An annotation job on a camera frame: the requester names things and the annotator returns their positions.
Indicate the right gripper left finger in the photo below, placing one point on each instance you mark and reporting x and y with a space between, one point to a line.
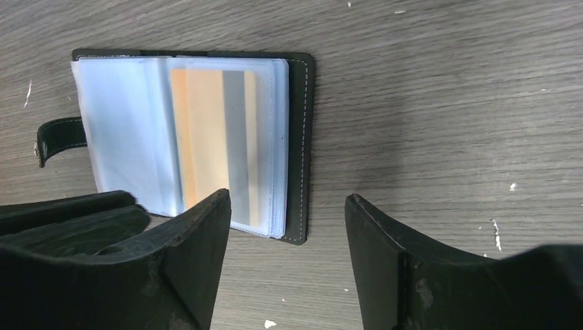
166 277

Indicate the gold card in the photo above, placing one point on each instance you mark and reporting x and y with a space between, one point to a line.
215 114

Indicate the black leather card holder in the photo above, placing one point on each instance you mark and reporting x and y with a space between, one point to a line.
171 127

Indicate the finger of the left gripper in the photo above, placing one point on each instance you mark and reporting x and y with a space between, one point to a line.
73 225

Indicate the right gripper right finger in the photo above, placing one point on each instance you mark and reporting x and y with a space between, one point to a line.
407 280

